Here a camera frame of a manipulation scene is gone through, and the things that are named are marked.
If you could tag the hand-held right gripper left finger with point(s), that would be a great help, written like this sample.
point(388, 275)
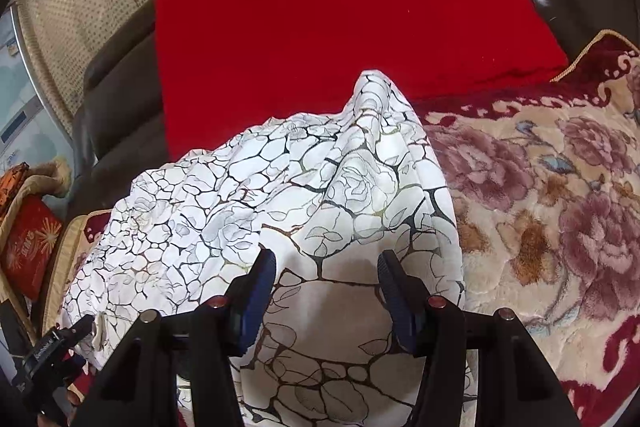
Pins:
point(257, 302)

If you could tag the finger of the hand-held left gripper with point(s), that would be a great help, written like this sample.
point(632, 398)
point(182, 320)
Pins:
point(75, 332)

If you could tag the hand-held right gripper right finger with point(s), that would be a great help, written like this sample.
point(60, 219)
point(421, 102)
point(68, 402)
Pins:
point(400, 307)

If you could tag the white black-patterned coat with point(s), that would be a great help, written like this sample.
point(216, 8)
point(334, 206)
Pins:
point(300, 187)

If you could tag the red gift box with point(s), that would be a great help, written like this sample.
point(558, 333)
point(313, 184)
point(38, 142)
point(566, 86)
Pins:
point(30, 242)

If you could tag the orange patterned cloth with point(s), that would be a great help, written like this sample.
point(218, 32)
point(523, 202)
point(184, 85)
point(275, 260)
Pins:
point(12, 187)

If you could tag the floral sofa mat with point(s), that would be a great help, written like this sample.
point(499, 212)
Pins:
point(550, 207)

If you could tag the silver refrigerator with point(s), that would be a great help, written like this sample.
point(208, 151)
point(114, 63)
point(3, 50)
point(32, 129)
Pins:
point(25, 107)

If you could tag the red blanket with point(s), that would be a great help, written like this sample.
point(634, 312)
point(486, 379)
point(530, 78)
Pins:
point(325, 32)

